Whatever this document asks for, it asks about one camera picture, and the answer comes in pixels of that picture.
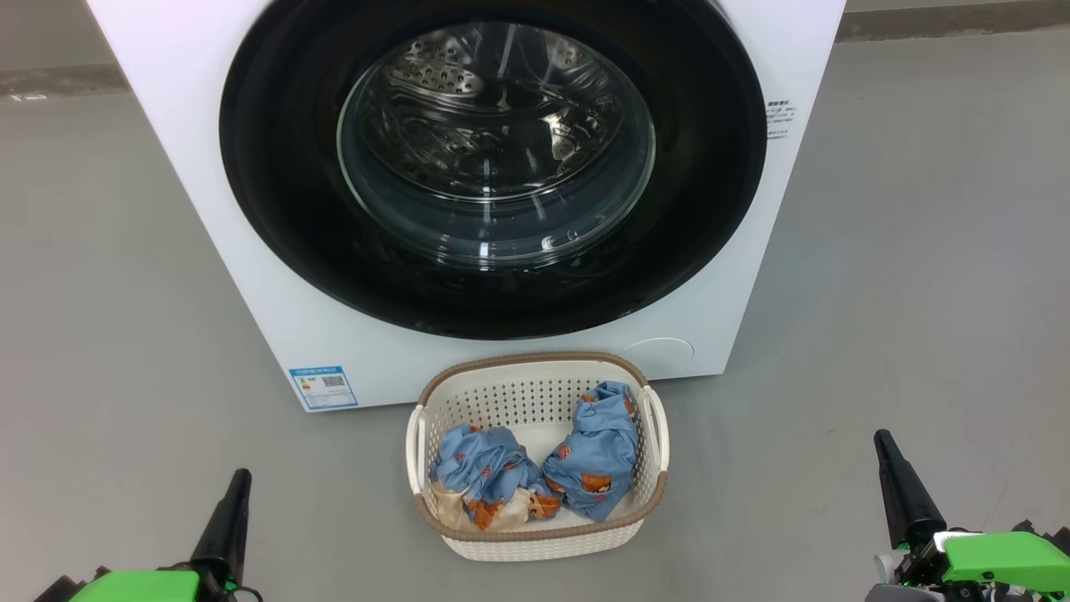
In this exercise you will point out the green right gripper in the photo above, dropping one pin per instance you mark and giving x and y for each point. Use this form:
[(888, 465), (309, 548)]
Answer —
[(1003, 558)]

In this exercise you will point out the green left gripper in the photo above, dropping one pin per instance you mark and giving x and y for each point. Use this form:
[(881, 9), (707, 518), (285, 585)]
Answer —
[(142, 587)]

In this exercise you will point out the blue and cream printed garment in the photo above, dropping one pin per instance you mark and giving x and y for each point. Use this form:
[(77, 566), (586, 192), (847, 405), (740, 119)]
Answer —
[(481, 464)]

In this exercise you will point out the dark washing machine door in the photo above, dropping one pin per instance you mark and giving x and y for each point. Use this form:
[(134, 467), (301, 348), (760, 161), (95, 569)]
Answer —
[(694, 209)]

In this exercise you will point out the white front-load washing machine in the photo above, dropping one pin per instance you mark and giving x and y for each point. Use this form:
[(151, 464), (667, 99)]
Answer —
[(209, 251)]

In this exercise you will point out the blue energy label sticker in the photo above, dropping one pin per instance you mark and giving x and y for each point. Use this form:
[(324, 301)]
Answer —
[(322, 389)]

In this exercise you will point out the round drain filter cover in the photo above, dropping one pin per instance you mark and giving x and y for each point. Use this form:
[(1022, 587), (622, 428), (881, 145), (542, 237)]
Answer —
[(660, 358)]

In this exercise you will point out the cream perforated laundry basket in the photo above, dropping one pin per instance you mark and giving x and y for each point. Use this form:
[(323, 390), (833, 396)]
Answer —
[(535, 543)]

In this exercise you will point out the small black text label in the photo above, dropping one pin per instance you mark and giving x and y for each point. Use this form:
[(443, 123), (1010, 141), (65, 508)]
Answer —
[(779, 117)]

